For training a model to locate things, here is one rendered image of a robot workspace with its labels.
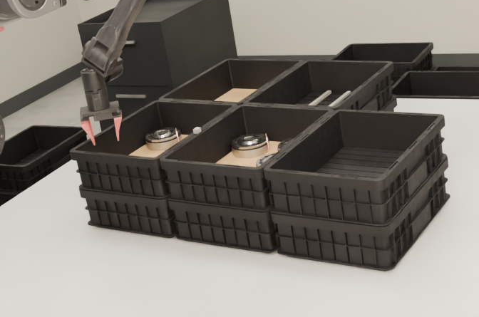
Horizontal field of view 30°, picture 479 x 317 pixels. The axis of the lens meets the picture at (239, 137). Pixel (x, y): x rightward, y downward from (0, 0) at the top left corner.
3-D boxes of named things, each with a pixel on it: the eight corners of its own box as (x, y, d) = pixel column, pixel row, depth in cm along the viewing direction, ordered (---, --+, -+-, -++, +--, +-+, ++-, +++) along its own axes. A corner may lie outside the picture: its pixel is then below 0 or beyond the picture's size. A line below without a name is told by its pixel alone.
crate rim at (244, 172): (261, 179, 205) (259, 169, 204) (157, 169, 221) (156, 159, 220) (337, 117, 235) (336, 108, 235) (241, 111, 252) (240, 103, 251)
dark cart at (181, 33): (194, 213, 409) (157, 23, 378) (115, 206, 431) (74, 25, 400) (254, 159, 459) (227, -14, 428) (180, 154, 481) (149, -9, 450)
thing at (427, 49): (442, 135, 411) (434, 42, 396) (423, 162, 387) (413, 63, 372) (360, 132, 431) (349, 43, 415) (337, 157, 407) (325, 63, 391)
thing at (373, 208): (387, 231, 192) (381, 184, 188) (268, 216, 208) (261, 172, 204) (449, 159, 223) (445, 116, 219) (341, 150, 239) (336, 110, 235)
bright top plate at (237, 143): (256, 150, 236) (256, 148, 236) (224, 147, 241) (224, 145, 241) (274, 135, 244) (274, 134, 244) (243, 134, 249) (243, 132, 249)
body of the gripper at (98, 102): (81, 113, 238) (75, 87, 236) (119, 107, 239) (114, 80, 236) (80, 121, 232) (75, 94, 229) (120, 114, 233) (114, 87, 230)
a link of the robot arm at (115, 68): (85, 42, 226) (111, 60, 225) (110, 30, 236) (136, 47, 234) (72, 79, 233) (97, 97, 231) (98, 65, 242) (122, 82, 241)
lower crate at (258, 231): (274, 258, 212) (266, 213, 208) (172, 242, 228) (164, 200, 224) (346, 187, 243) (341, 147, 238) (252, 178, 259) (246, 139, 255)
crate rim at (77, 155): (157, 169, 221) (156, 159, 220) (68, 159, 237) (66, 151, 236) (241, 111, 252) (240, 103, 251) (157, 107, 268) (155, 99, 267)
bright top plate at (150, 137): (165, 143, 252) (165, 141, 252) (138, 140, 258) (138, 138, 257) (187, 130, 259) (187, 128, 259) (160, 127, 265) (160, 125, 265)
